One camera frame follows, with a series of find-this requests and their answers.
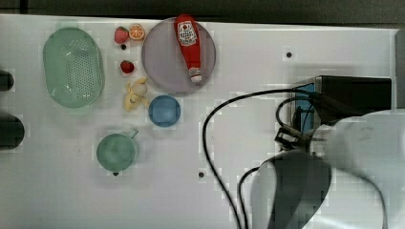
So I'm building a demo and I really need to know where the lower black round object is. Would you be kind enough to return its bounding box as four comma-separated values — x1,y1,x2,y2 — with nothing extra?
0,114,25,151

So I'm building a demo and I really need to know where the yellow banana toy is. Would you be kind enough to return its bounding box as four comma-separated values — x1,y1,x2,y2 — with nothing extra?
123,76,149,112

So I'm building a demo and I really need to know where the green cup with handle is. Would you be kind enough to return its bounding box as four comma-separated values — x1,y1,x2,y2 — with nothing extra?
96,129,139,173

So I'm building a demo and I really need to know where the black toaster oven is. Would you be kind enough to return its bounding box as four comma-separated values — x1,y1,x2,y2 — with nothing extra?
291,75,392,129

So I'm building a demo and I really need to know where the blue small bowl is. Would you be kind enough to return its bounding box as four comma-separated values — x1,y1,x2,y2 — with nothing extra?
148,95,181,127

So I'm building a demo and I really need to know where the red ketchup bottle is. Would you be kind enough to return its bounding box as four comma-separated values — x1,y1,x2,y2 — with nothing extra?
174,14,203,83

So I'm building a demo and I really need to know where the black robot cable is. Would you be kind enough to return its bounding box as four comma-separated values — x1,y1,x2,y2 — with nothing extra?
202,88,323,229

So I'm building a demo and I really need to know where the orange slice toy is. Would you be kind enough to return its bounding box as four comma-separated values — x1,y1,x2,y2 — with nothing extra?
129,24,145,41

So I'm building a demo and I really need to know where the red strawberry toy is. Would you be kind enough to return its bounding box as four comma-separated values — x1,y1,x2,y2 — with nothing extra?
120,60,135,73

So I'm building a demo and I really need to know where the black round object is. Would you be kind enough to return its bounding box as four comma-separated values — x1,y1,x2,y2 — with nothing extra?
0,71,14,92
0,114,25,151

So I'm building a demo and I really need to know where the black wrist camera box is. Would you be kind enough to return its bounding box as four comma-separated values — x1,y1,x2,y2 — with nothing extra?
274,125,310,151

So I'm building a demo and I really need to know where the blue oven door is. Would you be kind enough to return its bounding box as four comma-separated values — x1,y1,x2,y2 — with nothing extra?
294,100,315,133

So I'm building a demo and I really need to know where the pale strawberry toy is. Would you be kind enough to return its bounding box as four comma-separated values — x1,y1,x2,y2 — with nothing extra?
114,27,129,44

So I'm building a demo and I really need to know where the upper black round object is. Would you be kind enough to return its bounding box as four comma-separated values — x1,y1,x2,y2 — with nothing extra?
0,71,14,92

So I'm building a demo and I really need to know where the green perforated colander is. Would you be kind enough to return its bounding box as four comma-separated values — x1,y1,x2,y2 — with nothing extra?
43,28,104,109

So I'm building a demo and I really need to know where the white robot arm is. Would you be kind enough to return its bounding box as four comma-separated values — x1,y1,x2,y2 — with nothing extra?
251,110,404,229

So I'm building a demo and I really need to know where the purple round plate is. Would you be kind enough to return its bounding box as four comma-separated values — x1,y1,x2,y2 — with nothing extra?
141,17,217,94

